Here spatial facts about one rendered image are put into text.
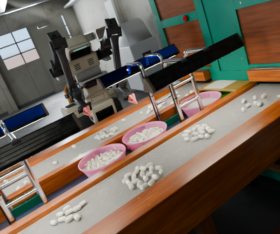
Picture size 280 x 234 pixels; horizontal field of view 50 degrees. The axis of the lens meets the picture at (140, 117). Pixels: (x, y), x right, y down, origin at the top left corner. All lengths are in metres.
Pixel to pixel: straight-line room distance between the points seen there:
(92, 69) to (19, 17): 7.63
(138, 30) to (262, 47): 4.04
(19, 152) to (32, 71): 8.87
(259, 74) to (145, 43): 3.95
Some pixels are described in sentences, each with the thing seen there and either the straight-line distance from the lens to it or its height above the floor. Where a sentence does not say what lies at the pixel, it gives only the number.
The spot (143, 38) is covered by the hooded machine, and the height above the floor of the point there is 0.95.
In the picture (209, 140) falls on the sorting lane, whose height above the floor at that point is 0.74.
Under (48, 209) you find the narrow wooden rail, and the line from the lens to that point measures 1.39.
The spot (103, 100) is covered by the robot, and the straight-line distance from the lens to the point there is 2.63.
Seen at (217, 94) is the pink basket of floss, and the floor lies 0.76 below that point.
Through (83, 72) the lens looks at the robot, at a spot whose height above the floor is 1.10.
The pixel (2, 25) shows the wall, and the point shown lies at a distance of 10.02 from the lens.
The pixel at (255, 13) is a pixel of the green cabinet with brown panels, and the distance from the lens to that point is 1.85.
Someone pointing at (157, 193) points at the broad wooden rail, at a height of 0.77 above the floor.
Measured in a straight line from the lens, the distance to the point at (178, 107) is 1.65.
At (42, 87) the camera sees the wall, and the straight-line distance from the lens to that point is 10.05.
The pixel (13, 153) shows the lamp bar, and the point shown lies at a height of 1.08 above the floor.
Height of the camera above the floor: 1.37
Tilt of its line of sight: 18 degrees down
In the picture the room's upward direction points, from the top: 21 degrees counter-clockwise
